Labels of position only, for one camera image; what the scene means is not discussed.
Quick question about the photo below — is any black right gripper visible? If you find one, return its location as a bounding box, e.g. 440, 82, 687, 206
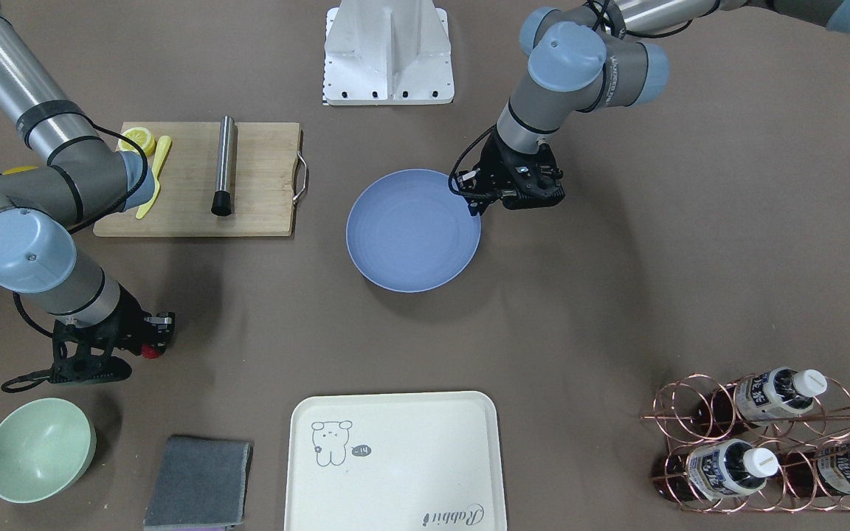
49, 286, 176, 384

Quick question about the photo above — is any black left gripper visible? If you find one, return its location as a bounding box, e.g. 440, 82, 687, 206
459, 126, 564, 216

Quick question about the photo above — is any blue plate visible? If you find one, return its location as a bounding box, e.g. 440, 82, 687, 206
345, 169, 482, 293

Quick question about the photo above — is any red strawberry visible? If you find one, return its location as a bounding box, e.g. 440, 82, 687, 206
139, 344, 162, 360

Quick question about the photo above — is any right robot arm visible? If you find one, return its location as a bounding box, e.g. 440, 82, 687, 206
0, 6, 175, 393

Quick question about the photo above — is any mint green bowl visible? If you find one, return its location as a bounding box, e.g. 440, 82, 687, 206
0, 398, 97, 504

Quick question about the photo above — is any grey folded cloth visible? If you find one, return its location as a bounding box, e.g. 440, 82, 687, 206
144, 436, 251, 530

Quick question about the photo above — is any steel muddler black tip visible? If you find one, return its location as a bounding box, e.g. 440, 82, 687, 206
210, 115, 238, 216

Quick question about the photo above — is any yellow lemon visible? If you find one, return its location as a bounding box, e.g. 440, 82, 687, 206
2, 165, 37, 175

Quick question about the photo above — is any yellow plastic knife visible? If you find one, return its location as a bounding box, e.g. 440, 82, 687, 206
135, 135, 173, 221

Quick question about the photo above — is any wooden cutting board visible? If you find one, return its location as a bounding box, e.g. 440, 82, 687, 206
92, 121, 303, 237

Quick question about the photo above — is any lemon half upper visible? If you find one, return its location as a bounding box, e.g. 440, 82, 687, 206
116, 125, 156, 157

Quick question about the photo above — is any cream rabbit tray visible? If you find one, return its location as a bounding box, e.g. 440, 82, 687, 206
284, 391, 508, 530

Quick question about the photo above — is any drink bottle white cap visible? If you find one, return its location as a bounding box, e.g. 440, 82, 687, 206
734, 367, 829, 426

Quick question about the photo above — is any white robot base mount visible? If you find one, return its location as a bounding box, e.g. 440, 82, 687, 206
322, 1, 455, 105

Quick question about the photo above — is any copper wire bottle rack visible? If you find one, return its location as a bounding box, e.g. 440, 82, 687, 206
642, 373, 850, 514

